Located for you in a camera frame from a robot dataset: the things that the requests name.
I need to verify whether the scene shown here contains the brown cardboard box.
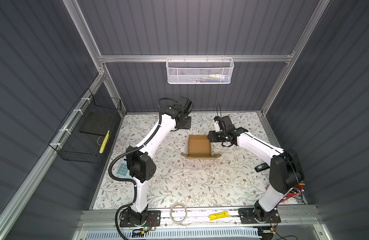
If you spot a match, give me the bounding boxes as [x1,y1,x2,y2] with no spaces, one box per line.
[181,135,221,160]

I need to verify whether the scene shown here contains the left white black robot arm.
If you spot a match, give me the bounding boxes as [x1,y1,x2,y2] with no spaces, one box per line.
[126,97,192,226]

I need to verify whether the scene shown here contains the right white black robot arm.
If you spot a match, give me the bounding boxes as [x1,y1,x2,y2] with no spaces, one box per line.
[207,116,304,223]

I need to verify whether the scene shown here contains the small black device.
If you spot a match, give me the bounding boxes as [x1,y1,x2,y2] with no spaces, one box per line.
[254,163,270,173]

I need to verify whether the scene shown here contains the markers in white basket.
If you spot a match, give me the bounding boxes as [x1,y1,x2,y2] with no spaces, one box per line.
[191,74,230,84]

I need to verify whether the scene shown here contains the black flat pad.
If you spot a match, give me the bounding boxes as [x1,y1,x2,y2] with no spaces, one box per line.
[80,112,112,137]

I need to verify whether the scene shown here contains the teal calculator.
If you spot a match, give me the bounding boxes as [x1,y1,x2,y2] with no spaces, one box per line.
[114,161,130,178]

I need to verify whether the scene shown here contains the yellow label tag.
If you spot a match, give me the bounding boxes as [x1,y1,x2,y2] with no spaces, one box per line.
[209,211,229,221]

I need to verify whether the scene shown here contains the red pencil cup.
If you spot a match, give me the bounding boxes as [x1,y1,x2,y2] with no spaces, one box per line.
[260,183,305,205]

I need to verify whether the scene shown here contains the white vented strip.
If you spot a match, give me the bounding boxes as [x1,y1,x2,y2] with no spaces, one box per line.
[84,227,260,240]

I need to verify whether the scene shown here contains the clear tape roll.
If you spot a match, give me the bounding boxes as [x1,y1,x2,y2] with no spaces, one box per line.
[169,202,188,225]

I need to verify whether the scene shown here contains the white wire mesh basket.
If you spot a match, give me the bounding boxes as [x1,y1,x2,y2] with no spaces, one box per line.
[165,58,235,85]

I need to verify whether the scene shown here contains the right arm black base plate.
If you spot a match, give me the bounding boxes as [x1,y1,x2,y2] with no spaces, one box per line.
[238,208,281,224]

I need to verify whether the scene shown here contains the black corrugated cable conduit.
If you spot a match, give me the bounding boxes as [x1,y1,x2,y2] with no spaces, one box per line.
[108,97,179,240]

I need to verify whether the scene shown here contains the black wire basket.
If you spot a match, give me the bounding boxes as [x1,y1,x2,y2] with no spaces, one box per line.
[49,90,122,164]

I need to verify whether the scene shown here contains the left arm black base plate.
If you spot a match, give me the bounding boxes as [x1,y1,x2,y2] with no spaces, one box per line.
[119,209,161,228]

